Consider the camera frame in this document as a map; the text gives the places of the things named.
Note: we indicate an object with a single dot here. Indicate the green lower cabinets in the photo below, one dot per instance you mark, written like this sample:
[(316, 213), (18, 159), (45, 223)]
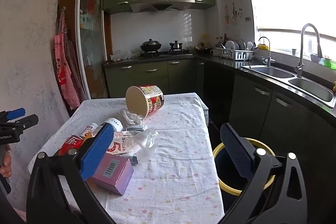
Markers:
[(257, 106)]

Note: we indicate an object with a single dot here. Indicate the clear plastic water bottle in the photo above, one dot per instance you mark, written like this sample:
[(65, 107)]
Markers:
[(114, 122)]

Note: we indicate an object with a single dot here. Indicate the stainless double sink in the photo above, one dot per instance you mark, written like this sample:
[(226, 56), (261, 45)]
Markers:
[(303, 85)]

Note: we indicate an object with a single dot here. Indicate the small black pot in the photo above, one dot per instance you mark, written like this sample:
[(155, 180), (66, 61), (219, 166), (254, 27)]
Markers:
[(176, 46)]

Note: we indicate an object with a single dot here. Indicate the white paper towel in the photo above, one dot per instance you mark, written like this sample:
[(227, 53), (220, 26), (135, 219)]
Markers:
[(127, 118)]

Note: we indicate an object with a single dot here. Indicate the pink cardboard box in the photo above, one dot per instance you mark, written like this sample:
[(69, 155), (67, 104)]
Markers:
[(113, 174)]

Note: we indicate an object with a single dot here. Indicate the red checkered apron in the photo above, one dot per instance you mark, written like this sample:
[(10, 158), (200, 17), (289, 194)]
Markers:
[(67, 70)]

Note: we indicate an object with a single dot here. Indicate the person's left hand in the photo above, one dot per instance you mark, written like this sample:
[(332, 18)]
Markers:
[(5, 169)]

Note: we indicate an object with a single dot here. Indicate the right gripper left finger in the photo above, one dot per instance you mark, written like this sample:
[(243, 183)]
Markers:
[(58, 190)]

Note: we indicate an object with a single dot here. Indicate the glass sliding door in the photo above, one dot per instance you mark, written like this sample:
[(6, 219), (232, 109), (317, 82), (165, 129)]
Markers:
[(91, 49)]

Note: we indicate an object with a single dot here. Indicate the red white milk carton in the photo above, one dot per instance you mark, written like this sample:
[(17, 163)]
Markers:
[(123, 142)]

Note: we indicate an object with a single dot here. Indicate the red crushed cola can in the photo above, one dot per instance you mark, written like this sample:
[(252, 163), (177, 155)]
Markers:
[(72, 141)]

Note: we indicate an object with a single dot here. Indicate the tall chrome kitchen faucet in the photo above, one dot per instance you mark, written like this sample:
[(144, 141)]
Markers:
[(299, 68)]

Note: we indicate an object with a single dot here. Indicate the white supplement bottle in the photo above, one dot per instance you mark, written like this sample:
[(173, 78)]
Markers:
[(89, 131)]

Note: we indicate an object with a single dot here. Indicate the yellow rimmed blue trash bin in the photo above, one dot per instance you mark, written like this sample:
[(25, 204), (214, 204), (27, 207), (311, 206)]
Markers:
[(229, 179)]

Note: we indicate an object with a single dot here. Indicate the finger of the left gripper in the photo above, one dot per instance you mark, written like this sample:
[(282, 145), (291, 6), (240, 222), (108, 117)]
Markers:
[(15, 114), (27, 122)]

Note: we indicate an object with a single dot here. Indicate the gas stove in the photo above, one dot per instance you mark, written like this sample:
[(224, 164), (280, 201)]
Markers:
[(157, 54)]

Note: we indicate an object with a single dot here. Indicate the black wok with lid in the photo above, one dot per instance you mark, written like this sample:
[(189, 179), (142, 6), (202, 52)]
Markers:
[(151, 46)]

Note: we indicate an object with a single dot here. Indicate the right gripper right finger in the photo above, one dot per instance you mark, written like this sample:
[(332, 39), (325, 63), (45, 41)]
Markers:
[(275, 191)]

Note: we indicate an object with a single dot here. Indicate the clear plastic dome lid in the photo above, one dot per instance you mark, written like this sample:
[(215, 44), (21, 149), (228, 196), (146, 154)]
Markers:
[(147, 142)]

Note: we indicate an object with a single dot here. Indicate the plastic bag on counter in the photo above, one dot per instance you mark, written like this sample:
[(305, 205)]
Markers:
[(120, 55)]

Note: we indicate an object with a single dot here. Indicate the instant noodle paper cup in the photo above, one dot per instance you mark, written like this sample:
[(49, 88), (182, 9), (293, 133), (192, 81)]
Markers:
[(144, 100)]

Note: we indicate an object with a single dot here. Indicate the white floral tablecloth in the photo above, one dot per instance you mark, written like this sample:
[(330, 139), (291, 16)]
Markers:
[(179, 183)]

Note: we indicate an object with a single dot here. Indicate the small chrome faucet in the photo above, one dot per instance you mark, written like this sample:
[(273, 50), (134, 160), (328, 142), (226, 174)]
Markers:
[(265, 47)]

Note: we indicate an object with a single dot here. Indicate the small silver blue tube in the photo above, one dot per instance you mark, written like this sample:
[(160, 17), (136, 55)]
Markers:
[(133, 160)]

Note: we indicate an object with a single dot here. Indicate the white dish rack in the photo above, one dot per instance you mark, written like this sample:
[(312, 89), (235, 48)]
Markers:
[(235, 55)]

